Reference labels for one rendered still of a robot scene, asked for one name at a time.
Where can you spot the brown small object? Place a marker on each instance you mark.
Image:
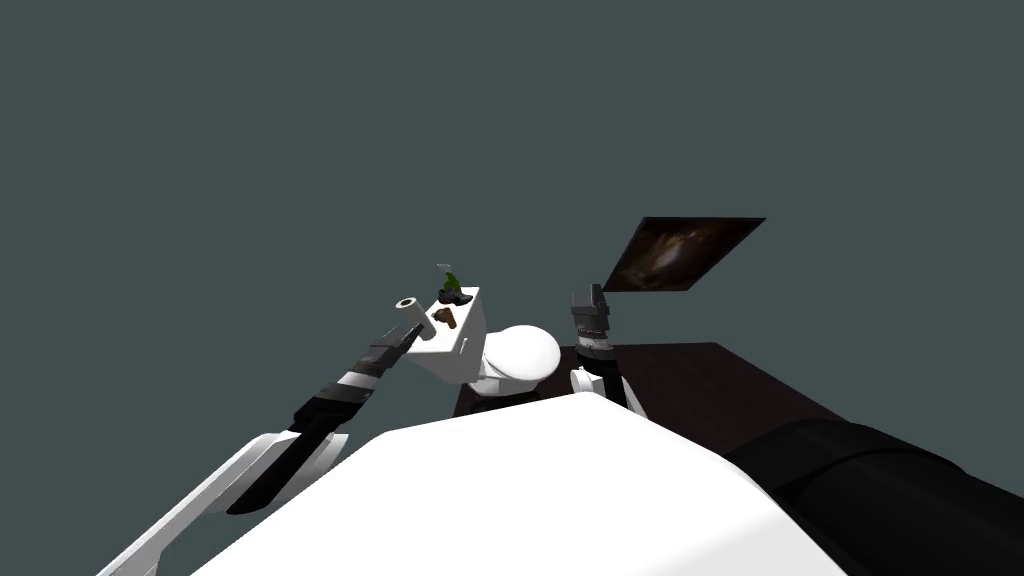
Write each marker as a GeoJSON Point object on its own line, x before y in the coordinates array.
{"type": "Point", "coordinates": [445, 318]}

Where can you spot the white toilet paper roll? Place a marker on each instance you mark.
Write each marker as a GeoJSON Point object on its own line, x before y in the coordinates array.
{"type": "Point", "coordinates": [416, 314]}

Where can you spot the dark framed wall picture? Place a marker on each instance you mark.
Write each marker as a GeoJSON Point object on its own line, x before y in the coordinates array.
{"type": "Point", "coordinates": [680, 254]}

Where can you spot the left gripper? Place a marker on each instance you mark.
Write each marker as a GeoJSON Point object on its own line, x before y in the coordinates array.
{"type": "Point", "coordinates": [395, 342]}

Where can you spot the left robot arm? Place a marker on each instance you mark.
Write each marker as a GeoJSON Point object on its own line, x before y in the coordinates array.
{"type": "Point", "coordinates": [324, 404]}

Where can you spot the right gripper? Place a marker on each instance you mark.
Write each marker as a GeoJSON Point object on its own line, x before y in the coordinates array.
{"type": "Point", "coordinates": [590, 314]}

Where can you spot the green plant in black pot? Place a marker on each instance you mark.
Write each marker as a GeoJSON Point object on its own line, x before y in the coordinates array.
{"type": "Point", "coordinates": [453, 288]}

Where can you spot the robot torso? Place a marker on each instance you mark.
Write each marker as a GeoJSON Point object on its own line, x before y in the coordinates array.
{"type": "Point", "coordinates": [528, 496]}

